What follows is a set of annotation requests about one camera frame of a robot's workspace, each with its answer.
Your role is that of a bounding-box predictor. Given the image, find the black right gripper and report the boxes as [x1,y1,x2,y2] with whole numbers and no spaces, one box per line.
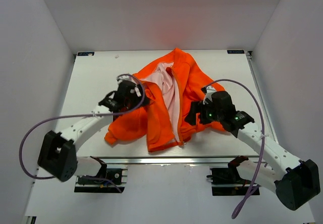
[184,99,223,126]

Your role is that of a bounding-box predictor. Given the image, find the orange jacket with pink lining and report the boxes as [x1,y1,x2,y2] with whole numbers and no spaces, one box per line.
[104,48,223,152]

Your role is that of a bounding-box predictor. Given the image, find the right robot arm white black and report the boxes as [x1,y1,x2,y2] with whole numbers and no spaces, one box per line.
[185,86,320,210]

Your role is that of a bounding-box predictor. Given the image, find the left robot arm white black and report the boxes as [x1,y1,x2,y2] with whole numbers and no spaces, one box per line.
[37,80,149,183]

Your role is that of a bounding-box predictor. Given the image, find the blue label sticker left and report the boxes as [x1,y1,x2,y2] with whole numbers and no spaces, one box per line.
[77,51,94,57]

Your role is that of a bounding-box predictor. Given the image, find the blue label sticker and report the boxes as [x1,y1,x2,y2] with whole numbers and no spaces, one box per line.
[77,51,94,57]
[227,49,245,54]

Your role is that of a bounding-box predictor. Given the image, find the blue label sticker right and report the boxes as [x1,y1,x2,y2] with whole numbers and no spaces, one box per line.
[227,49,245,54]

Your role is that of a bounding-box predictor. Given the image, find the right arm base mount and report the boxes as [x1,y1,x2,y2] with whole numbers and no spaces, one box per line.
[206,156,251,196]

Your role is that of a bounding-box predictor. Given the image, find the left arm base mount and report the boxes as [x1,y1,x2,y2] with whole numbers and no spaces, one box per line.
[74,156,128,194]

